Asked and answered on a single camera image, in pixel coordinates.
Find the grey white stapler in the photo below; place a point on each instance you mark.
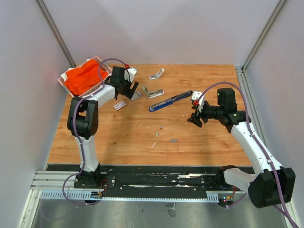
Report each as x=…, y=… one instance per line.
x=154, y=94

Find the left aluminium frame post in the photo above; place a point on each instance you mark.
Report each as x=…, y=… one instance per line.
x=49, y=20

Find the grey slotted cable duct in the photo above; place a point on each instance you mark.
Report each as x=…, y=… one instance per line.
x=92, y=195

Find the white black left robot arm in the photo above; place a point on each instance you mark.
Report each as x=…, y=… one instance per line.
x=83, y=121

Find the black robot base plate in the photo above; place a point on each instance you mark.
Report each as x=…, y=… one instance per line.
x=142, y=180

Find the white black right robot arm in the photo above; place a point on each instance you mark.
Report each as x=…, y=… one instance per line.
x=271, y=184

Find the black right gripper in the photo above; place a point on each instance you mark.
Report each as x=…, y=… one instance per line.
x=195, y=119

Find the orange cloth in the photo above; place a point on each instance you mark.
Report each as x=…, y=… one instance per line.
x=80, y=79

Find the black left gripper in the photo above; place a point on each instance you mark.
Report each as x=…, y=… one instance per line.
x=129, y=92

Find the right aluminium frame post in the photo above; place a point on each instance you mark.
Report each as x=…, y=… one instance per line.
x=266, y=29

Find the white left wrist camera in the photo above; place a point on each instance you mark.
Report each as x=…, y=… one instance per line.
x=129, y=74

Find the aluminium frame post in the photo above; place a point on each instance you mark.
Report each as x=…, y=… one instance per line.
x=49, y=20
x=266, y=29

